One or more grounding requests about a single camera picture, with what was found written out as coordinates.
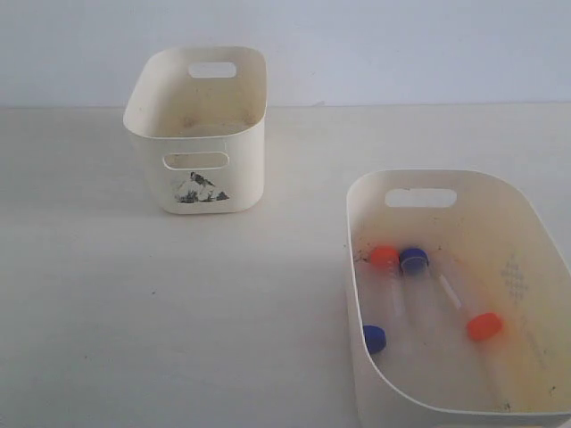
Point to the blue-capped tube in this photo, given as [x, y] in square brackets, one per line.
[419, 291]
[375, 338]

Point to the orange-capped tube with label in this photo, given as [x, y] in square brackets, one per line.
[481, 321]

